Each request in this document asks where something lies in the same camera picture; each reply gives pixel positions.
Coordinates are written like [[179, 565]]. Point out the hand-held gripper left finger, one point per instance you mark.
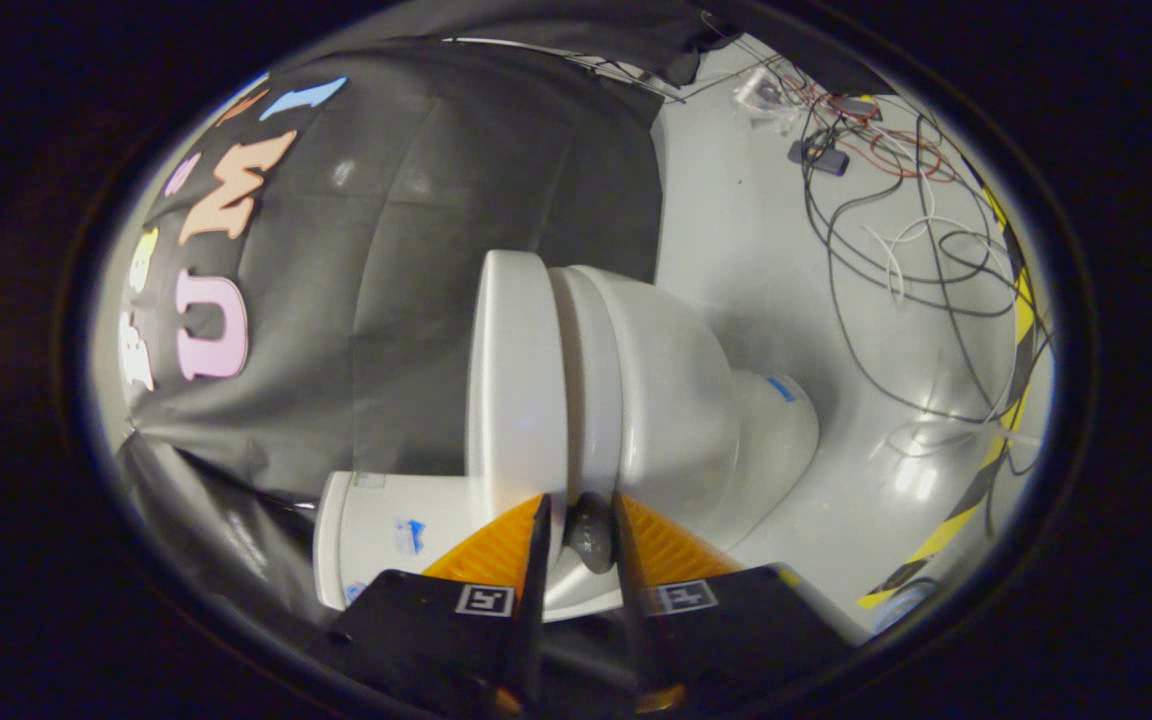
[[534, 600]]

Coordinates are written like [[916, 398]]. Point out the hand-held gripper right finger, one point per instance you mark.
[[631, 600]]

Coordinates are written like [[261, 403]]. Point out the white toilet lid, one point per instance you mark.
[[516, 380]]

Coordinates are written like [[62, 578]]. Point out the white toilet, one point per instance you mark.
[[676, 400]]

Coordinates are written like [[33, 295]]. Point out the black backdrop cloth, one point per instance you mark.
[[416, 250]]

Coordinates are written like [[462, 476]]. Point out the dark power adapter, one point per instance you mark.
[[818, 157]]

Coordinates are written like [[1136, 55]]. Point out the yellow black floor tape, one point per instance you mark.
[[1021, 310]]

